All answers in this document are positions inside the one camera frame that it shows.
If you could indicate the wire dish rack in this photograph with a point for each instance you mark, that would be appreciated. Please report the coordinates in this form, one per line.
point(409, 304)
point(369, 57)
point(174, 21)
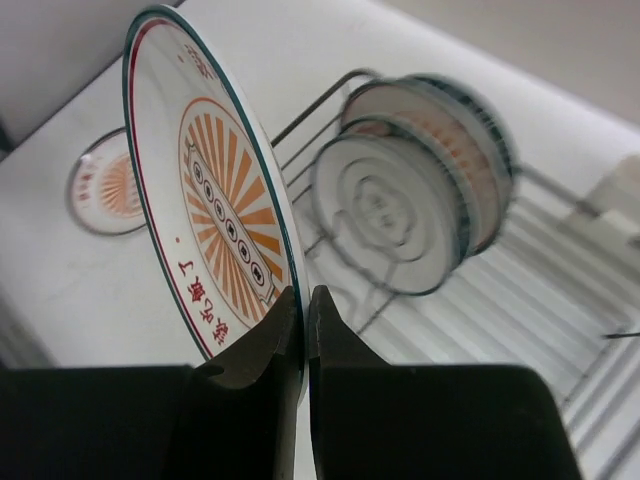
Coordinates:
point(557, 291)

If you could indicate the green quatrefoil plate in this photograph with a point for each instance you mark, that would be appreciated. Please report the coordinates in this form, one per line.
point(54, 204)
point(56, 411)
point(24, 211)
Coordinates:
point(391, 210)

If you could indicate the white cutlery holder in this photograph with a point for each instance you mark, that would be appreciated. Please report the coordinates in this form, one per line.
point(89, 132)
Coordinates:
point(613, 202)

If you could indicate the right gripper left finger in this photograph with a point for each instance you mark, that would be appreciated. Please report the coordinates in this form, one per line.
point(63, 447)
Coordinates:
point(233, 417)

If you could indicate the green rim lettered plate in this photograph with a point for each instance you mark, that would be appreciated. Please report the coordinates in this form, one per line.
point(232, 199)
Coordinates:
point(460, 124)

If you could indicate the small orange sunburst plate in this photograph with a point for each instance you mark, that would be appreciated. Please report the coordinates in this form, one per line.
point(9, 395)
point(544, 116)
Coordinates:
point(101, 193)

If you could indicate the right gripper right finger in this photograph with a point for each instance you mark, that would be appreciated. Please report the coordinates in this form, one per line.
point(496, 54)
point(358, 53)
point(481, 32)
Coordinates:
point(373, 420)

